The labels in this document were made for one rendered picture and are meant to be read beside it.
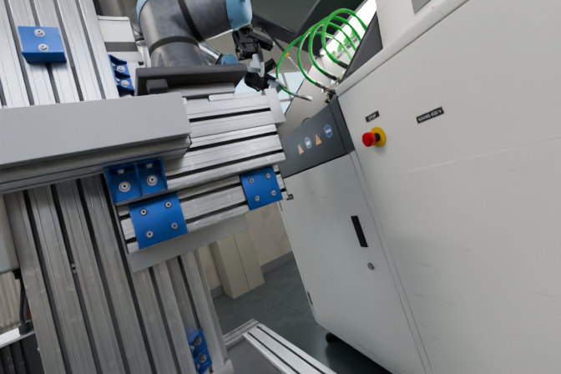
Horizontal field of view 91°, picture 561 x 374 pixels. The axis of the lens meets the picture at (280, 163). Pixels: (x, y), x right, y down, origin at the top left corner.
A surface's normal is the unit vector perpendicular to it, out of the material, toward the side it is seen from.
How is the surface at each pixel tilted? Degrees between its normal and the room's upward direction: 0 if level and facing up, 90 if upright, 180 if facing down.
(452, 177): 90
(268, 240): 90
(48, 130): 90
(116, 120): 90
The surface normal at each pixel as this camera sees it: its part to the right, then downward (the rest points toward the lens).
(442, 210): -0.88, 0.25
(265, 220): 0.47, -0.22
